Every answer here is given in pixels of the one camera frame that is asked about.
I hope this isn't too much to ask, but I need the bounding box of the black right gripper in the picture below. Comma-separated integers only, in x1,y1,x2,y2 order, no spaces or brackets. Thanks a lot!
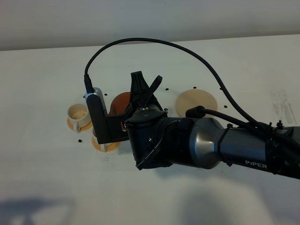
96,71,173,170

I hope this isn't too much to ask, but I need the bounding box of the brown clay teapot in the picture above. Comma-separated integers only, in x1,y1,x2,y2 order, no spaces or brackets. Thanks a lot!
108,92,130,133

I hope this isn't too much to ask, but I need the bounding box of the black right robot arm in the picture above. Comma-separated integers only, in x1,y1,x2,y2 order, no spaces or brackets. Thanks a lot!
95,72,300,179

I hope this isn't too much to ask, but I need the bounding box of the round beige teapot coaster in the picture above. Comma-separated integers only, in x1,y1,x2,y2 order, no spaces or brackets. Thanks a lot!
175,89,218,117

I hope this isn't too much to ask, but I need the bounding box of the orange coaster far left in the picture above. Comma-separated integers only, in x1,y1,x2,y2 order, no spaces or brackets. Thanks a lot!
67,119,92,132

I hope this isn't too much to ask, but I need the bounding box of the orange coaster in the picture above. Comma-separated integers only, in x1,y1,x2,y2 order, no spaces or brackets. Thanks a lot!
67,119,92,132
91,135,120,152

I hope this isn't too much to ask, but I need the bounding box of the orange coaster near right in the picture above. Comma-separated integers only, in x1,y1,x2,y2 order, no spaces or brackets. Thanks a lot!
91,135,120,152

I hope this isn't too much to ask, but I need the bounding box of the white teacup far left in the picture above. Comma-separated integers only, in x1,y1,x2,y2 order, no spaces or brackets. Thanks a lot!
67,104,91,133

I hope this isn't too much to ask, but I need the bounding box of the white teacup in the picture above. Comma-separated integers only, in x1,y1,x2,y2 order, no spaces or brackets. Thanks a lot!
67,104,91,133
92,129,115,152

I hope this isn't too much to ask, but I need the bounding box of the white teacup near right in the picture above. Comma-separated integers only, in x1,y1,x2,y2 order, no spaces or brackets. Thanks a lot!
92,129,115,152

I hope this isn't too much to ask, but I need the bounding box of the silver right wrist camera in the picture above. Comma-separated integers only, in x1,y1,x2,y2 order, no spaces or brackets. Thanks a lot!
84,87,109,132

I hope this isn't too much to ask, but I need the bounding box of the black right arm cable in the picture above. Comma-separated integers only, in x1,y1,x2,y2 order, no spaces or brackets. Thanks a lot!
83,37,300,150

